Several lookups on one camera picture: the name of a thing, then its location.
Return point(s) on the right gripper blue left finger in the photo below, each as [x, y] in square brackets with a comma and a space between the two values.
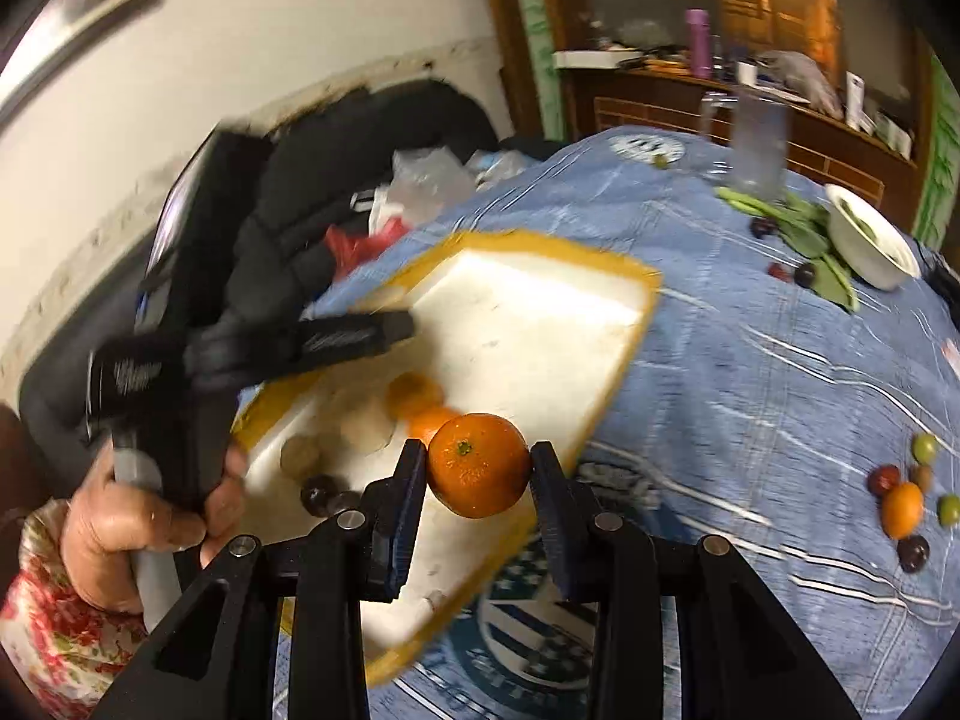
[392, 507]

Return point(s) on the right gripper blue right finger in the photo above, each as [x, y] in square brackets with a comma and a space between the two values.
[565, 515]

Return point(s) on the large orange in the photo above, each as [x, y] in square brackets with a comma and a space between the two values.
[478, 465]

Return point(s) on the brown kiwi fruit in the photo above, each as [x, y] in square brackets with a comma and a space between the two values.
[923, 476]

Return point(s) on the green grape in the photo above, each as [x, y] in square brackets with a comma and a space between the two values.
[924, 448]
[948, 510]

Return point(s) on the floral sleeve forearm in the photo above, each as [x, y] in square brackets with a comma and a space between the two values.
[66, 651]

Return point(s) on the person's left hand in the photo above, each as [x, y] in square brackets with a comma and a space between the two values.
[107, 522]

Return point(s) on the orange tangerine in tray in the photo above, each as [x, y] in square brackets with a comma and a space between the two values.
[425, 425]
[410, 393]

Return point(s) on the white foam tray yellow rim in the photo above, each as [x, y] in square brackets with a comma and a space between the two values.
[534, 329]

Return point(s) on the red plastic bag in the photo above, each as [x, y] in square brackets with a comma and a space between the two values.
[350, 251]

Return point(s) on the blue plaid tablecloth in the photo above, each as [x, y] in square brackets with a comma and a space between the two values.
[754, 409]

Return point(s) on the black leather sofa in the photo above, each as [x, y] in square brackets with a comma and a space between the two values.
[284, 194]

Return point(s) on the red jujube date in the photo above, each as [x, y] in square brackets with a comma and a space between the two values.
[883, 479]

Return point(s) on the clear plastic bag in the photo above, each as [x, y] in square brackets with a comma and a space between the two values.
[425, 184]

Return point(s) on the small red fruit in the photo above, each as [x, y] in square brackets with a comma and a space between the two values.
[781, 273]

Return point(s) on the small orange tangerine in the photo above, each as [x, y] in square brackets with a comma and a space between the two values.
[901, 510]

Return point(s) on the dark plum near vegetables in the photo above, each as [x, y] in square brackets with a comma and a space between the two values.
[805, 275]

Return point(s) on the dark plum on table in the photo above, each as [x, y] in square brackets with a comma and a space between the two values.
[913, 553]

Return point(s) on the dark cherry near mug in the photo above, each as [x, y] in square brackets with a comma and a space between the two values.
[762, 227]

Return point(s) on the green leafy vegetable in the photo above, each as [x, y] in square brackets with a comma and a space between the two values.
[802, 226]

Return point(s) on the white ceramic bowl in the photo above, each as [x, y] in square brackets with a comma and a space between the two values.
[871, 246]

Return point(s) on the white red paper card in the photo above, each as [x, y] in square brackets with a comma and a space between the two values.
[952, 355]

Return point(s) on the clear glass mug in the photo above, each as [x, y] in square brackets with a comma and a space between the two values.
[758, 144]

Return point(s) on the wooden sideboard cabinet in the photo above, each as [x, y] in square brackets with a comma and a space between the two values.
[603, 91]

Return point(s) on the pink plastic bag on cabinet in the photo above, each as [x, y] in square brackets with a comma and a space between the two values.
[799, 73]

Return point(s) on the purple thermos bottle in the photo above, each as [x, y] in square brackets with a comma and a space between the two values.
[700, 58]

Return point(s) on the white tube box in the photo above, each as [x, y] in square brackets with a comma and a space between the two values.
[855, 94]

